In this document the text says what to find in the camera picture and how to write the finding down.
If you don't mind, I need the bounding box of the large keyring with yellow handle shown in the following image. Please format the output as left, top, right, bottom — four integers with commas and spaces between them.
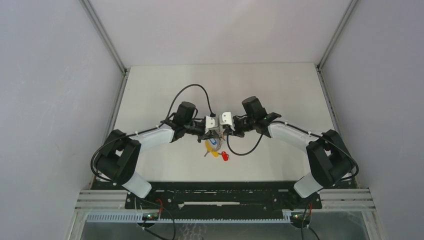
204, 135, 224, 158

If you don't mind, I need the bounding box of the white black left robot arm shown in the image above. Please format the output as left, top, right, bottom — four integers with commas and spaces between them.
90, 101, 217, 209

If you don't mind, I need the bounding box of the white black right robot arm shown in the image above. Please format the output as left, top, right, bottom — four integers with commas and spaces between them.
227, 96, 359, 208

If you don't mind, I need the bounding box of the blue key tag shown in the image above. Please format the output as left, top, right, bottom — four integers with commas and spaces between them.
208, 138, 218, 145

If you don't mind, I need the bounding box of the red key tag right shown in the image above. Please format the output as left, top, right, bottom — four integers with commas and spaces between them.
219, 151, 230, 162

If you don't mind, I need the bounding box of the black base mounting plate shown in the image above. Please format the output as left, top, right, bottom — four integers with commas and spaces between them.
124, 181, 323, 219

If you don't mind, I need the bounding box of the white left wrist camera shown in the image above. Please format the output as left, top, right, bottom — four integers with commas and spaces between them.
205, 116, 219, 133

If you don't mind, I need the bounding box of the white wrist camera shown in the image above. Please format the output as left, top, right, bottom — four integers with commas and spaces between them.
205, 116, 219, 133
218, 111, 235, 131

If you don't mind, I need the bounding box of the black left camera cable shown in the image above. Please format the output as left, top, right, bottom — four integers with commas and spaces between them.
165, 83, 216, 122

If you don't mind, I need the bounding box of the black camera cable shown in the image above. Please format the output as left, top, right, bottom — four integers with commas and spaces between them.
165, 83, 216, 122
226, 130, 264, 157

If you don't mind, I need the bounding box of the black right camera cable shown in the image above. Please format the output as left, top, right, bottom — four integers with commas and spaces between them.
226, 130, 264, 157

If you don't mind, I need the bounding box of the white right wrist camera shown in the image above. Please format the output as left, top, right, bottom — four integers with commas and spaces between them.
218, 111, 235, 131

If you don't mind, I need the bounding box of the white cable duct strip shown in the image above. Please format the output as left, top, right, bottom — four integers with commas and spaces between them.
86, 211, 292, 224

